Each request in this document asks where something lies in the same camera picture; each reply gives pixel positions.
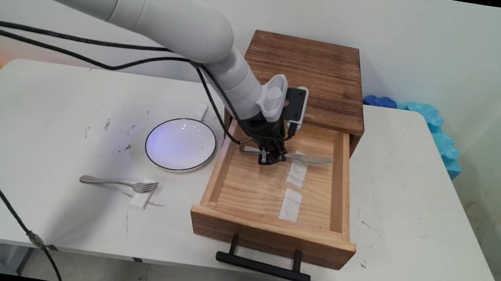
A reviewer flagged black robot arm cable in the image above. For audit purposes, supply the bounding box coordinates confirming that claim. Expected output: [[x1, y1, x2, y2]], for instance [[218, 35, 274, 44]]
[[0, 21, 262, 136], [0, 25, 253, 145]]

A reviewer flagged light wooden drawer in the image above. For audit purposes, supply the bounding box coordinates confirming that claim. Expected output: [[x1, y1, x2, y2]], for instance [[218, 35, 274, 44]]
[[185, 105, 373, 272]]

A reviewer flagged white ribbed wrist mount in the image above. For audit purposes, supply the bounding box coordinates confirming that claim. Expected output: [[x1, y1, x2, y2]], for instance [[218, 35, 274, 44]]
[[255, 72, 290, 124]]

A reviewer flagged dark blue foam piece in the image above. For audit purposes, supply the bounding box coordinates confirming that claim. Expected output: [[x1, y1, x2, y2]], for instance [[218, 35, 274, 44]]
[[362, 94, 398, 110]]

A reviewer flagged black drawer handle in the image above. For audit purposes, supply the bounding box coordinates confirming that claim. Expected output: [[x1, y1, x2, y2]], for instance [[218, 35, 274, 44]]
[[214, 231, 316, 281]]

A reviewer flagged silver metal table knife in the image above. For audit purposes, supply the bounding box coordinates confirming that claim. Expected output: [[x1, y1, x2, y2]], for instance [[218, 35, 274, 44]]
[[238, 144, 335, 167]]

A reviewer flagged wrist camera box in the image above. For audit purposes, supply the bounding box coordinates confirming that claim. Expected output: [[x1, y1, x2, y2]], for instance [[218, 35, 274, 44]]
[[281, 85, 310, 131]]

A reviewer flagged light blue foam piece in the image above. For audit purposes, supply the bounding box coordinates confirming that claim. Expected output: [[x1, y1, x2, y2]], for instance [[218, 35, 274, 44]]
[[389, 100, 470, 182]]

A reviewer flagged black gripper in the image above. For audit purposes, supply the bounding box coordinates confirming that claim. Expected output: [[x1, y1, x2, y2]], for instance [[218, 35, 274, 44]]
[[240, 117, 293, 168]]

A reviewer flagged silver metal fork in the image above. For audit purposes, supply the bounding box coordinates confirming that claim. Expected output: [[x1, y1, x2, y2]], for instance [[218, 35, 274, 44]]
[[79, 172, 159, 195]]

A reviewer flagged white plate with black rim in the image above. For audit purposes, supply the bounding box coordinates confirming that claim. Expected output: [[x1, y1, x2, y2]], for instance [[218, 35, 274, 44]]
[[142, 113, 220, 177]]

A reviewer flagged white ceramic cutlery rest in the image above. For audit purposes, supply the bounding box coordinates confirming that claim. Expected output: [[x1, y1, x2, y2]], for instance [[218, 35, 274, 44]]
[[278, 187, 304, 223], [193, 103, 209, 122], [129, 177, 156, 211], [284, 149, 311, 190]]

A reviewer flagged dark wooden drawer cabinet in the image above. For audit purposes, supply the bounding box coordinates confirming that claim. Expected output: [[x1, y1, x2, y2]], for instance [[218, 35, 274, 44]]
[[220, 27, 376, 158]]

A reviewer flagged white table leg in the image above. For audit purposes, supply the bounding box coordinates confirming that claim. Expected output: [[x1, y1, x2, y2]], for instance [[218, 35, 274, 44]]
[[3, 244, 36, 277]]

